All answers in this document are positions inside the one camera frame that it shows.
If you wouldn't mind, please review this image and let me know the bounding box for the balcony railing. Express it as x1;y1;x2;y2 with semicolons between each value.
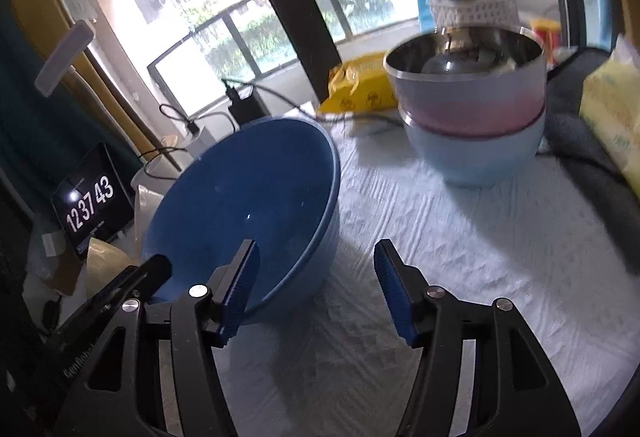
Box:
147;0;441;78

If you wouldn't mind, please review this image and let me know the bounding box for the white plastic basket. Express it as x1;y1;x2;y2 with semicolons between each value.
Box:
427;0;521;30

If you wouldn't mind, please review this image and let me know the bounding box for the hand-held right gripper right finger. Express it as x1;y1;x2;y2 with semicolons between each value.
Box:
374;238;582;437

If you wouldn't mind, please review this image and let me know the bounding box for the cardboard box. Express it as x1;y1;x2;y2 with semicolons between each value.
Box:
25;262;86;299

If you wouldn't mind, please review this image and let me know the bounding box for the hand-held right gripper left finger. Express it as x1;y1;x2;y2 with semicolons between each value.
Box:
52;238;262;437

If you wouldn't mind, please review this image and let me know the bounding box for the black tablet clock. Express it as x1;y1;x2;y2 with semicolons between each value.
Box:
51;142;136;260

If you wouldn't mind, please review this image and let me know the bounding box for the light blue bowl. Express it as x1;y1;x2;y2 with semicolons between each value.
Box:
400;110;547;188

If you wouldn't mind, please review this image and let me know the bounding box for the white desk lamp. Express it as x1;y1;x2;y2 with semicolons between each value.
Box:
35;20;201;198

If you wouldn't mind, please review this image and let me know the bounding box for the black door frame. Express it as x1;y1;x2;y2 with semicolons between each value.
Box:
225;0;346;103

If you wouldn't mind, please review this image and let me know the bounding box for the white charger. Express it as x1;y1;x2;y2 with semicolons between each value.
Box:
189;123;221;154

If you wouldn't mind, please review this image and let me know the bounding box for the teal curtain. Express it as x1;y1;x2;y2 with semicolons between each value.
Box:
0;0;141;198

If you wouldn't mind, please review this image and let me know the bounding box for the dark grey bag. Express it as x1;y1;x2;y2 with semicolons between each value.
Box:
537;47;640;238

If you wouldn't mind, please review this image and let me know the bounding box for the yellow tissue pack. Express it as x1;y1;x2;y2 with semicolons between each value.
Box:
580;34;640;198

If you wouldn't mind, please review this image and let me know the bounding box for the yellow curtain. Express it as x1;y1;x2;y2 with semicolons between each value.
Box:
10;0;166;153

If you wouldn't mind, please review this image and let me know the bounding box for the white textured tablecloth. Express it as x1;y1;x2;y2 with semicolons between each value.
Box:
30;102;640;437

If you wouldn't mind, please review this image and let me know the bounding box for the pink steel-lined bowl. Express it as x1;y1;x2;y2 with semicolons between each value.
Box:
383;26;548;138

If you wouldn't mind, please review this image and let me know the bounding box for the yellow packet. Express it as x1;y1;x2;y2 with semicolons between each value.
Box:
319;52;401;115

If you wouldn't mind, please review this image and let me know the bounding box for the black charger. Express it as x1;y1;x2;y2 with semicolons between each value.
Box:
227;84;266;124

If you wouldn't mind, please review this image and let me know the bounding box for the large blue bowl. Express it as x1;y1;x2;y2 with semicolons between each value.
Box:
141;117;342;324

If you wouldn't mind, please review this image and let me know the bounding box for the red yellow can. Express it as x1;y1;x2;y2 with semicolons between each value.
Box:
530;17;563;63

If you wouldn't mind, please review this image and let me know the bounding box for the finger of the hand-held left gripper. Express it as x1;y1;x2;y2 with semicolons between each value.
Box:
47;254;173;345

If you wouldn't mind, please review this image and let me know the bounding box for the light yellow bowl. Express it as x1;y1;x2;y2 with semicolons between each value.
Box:
86;237;143;303

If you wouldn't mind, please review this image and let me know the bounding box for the black charging cable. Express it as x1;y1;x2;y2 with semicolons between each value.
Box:
134;146;172;164
220;76;401;123
159;103;202;134

